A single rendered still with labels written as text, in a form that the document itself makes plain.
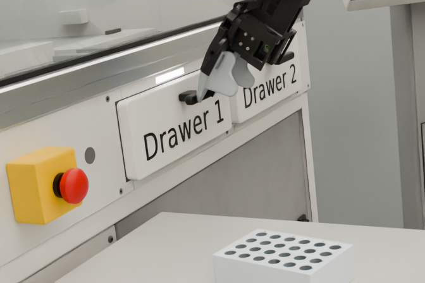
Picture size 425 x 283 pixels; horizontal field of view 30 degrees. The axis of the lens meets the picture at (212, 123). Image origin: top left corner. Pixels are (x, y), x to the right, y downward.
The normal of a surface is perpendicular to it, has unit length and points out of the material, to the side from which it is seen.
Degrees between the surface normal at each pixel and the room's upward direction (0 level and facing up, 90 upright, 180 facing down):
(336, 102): 90
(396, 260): 0
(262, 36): 90
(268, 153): 90
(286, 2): 90
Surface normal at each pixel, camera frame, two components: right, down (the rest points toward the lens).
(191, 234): -0.11, -0.97
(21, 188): -0.47, 0.25
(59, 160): 0.88, 0.00
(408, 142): -0.98, 0.15
